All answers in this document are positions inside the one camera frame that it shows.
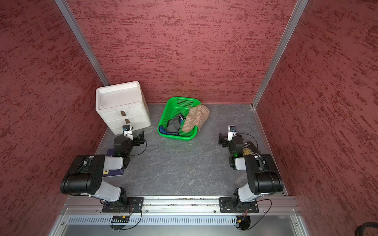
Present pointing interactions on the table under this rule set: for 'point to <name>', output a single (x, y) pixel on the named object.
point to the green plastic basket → (174, 106)
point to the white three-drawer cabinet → (121, 104)
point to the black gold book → (251, 150)
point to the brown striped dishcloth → (198, 115)
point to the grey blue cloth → (173, 126)
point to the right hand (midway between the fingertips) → (226, 134)
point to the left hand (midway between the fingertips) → (136, 133)
